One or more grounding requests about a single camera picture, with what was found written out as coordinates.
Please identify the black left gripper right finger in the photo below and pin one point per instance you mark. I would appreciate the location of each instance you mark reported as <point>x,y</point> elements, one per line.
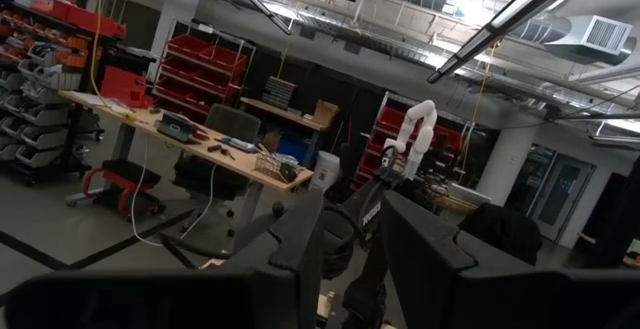
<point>475,299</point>

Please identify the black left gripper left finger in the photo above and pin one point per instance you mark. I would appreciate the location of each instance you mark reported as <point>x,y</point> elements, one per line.
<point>280,299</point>

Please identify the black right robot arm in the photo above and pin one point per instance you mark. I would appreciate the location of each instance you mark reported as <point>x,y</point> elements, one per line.
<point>360,294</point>

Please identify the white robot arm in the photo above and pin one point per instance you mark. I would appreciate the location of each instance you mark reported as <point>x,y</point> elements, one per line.
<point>422,134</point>

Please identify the black office chair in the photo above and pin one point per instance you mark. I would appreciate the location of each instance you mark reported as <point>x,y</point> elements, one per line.
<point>500,231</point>

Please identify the wooden side table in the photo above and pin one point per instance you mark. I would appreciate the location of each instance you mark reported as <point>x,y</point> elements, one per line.
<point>450,205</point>

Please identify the white box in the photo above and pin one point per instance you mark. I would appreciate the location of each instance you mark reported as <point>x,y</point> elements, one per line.
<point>467,194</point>

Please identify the white bucket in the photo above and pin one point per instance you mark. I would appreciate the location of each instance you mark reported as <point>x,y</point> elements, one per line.
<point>325,171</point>

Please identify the glass door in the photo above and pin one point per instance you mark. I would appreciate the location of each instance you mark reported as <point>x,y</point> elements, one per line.
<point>562,194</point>

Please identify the white round pillar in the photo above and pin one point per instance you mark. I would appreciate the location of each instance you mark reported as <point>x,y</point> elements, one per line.
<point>505,164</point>

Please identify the wooden workbench with grey legs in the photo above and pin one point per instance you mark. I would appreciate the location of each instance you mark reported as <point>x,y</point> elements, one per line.
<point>235,161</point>

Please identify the blue plastic crate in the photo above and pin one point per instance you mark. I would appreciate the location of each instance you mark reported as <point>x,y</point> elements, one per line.
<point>295,149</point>

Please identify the blue flat tool case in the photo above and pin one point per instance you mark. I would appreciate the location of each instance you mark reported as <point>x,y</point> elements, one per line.
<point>237,144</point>

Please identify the grey office chair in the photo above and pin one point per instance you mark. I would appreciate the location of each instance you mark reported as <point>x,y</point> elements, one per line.
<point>232,124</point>

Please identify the brown cardboard box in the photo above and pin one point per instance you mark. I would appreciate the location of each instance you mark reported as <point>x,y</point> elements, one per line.
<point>325,114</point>

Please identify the red stool with black seat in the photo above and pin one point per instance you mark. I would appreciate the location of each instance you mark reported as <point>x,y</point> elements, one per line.
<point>127,171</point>

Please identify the grey-green bench device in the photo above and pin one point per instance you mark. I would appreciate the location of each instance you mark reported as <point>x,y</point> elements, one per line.
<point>175,129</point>

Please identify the stack of dark trays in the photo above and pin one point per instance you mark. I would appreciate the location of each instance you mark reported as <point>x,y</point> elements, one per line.
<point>280,91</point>

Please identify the red tool box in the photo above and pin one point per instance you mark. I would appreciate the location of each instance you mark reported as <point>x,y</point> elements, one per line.
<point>122,86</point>

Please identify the long ceiling light fixture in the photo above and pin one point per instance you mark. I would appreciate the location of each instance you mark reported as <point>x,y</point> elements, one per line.
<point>500,21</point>
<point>255,1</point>

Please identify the rack of grey bins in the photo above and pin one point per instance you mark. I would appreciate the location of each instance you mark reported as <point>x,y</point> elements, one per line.
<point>42,114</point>

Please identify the wooden wall bench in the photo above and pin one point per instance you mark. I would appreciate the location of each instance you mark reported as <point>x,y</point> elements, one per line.
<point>285,115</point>

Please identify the silver air duct vent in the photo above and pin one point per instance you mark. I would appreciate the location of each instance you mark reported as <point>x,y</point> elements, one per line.
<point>600,36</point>

